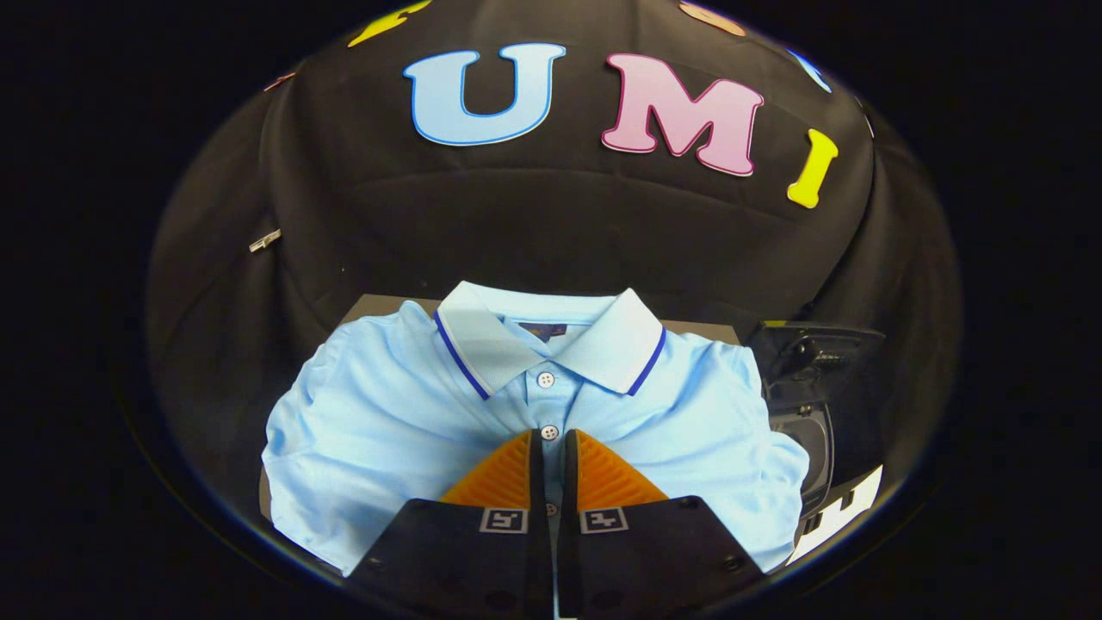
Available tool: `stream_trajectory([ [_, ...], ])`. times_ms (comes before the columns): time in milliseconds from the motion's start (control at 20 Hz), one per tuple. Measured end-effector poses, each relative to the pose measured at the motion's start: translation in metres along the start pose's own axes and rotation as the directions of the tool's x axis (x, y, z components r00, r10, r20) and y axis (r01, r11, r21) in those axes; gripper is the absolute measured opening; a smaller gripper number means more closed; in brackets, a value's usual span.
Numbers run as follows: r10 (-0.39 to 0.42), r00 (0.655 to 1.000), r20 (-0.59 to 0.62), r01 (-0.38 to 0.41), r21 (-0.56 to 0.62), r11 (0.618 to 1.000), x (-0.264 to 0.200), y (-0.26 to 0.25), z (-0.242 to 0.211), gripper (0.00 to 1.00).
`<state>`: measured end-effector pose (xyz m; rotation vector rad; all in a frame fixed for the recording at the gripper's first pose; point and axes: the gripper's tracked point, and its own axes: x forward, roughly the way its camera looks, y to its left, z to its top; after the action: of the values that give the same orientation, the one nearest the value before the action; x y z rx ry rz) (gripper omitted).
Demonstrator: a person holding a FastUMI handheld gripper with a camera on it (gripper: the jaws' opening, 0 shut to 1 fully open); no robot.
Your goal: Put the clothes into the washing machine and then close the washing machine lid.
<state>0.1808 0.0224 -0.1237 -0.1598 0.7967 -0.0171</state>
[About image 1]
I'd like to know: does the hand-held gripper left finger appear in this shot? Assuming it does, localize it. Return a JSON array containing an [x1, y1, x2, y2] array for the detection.
[[344, 429, 556, 620]]

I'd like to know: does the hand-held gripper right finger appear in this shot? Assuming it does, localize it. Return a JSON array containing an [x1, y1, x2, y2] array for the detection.
[[555, 428, 767, 620]]

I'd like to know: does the light blue polo shirt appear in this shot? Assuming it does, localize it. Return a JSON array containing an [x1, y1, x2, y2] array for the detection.
[[261, 280, 810, 578]]

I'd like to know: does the grey washing machine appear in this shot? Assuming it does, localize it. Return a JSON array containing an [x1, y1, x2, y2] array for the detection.
[[765, 400, 838, 519]]

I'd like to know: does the dark washing machine lid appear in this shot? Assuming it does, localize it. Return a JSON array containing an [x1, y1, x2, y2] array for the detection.
[[749, 320, 888, 406]]

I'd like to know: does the white board with black marks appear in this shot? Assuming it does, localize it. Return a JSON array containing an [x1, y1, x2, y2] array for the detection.
[[788, 465, 886, 565]]

